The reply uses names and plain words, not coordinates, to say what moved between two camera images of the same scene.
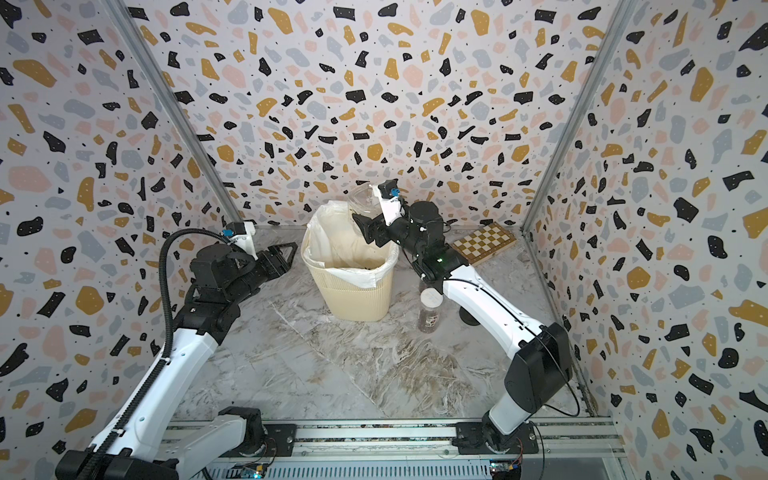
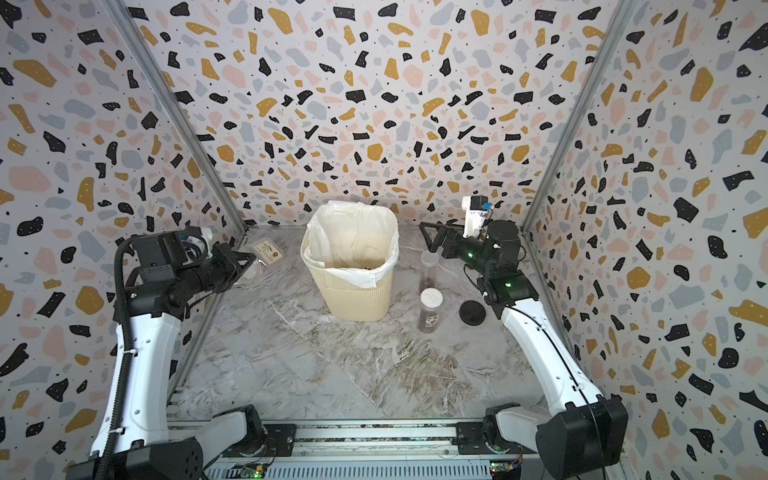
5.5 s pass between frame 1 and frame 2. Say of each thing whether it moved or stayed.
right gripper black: moved
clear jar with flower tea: moved
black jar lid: stayed
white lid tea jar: stayed
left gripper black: moved
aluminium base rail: stayed
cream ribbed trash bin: stayed
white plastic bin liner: stayed
